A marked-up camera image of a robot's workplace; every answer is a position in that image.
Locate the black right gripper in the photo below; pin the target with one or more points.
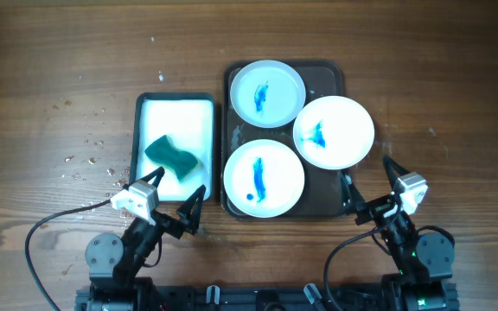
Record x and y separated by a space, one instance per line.
373 209

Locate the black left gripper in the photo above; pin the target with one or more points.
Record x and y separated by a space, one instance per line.
189 218

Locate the green yellow scrubbing sponge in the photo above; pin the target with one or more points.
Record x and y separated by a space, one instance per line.
164 153

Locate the white plate blue stain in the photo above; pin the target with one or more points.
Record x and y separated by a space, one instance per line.
263 178
333 132

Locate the white plate front blue stain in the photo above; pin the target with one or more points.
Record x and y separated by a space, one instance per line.
263 178

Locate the grey plate with blue stain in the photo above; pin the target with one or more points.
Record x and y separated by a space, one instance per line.
267 93

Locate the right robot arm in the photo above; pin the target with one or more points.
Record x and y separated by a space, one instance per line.
423 256

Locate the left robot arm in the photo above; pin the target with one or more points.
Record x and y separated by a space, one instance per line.
115 261

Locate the large dark brown tray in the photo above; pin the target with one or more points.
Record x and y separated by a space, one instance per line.
322 193

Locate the small dark soapy water tray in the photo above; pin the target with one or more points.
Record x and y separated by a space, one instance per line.
187 120

